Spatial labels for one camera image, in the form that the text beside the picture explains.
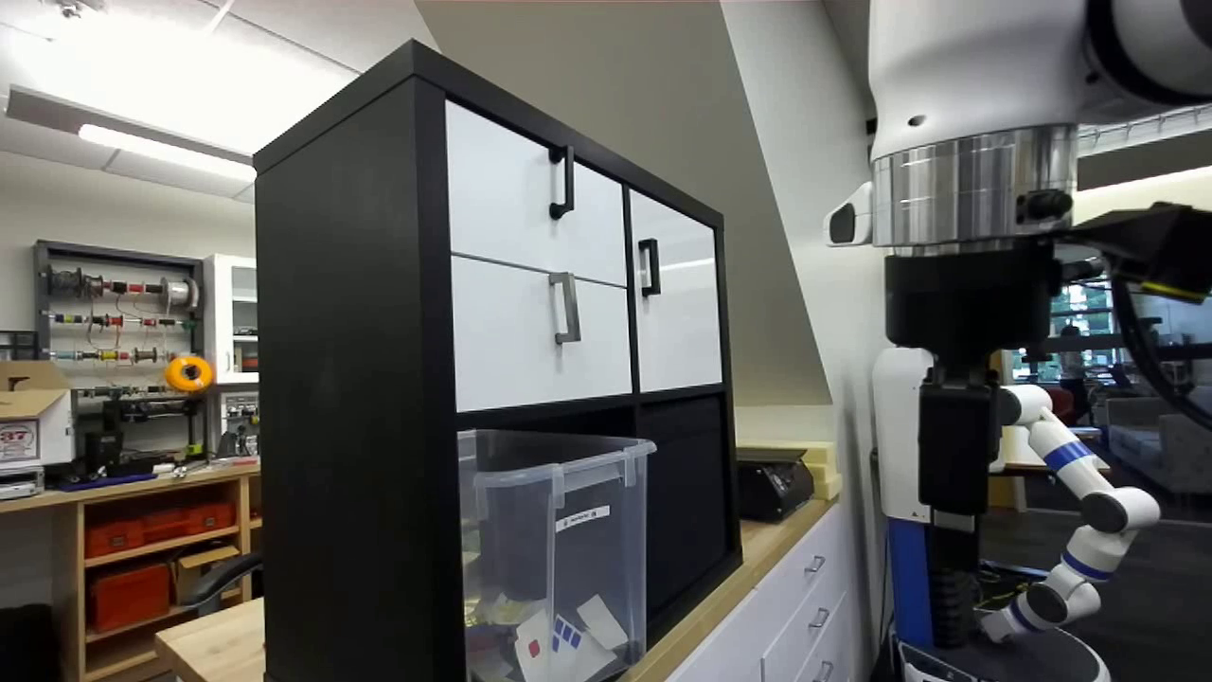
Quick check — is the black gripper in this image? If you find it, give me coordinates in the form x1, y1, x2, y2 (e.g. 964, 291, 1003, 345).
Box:
887, 245, 1056, 517

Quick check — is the clear plastic storage bin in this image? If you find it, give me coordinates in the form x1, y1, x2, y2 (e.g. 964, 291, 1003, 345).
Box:
457, 428, 654, 682

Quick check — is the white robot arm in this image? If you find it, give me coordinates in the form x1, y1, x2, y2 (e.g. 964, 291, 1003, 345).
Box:
834, 0, 1212, 532

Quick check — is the white cabinet door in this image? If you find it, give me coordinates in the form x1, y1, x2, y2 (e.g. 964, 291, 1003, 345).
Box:
631, 192, 722, 392

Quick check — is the black cube shelf cabinet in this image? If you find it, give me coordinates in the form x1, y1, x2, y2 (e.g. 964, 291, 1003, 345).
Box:
255, 43, 742, 682

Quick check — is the black device on counter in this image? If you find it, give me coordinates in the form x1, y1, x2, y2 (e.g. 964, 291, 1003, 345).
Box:
735, 447, 813, 524

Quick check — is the white blue background robot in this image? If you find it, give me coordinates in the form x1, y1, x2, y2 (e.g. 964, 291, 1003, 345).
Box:
867, 341, 1166, 682

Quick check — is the lower left white drawer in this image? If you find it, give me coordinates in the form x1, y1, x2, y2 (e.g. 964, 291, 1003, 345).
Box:
449, 258, 631, 413

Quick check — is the white drawer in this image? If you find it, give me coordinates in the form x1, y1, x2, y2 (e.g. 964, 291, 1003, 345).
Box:
449, 258, 631, 413
447, 101, 626, 286

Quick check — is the upper left white drawer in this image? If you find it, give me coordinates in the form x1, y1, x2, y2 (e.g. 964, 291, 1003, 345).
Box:
447, 101, 626, 286

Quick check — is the yellow tape spool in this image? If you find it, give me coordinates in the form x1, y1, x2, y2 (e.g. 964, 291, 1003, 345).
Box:
161, 354, 216, 399

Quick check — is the wooden workbench shelf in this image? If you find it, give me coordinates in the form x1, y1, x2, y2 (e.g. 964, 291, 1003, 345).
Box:
0, 466, 262, 682

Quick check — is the white cardboard box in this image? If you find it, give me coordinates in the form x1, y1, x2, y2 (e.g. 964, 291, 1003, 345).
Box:
0, 359, 75, 473

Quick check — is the ceiling light fixture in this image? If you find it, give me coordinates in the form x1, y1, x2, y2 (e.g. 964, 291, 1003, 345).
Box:
5, 86, 256, 185

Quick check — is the wall tool rack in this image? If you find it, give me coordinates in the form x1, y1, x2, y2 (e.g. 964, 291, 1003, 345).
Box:
35, 239, 204, 407

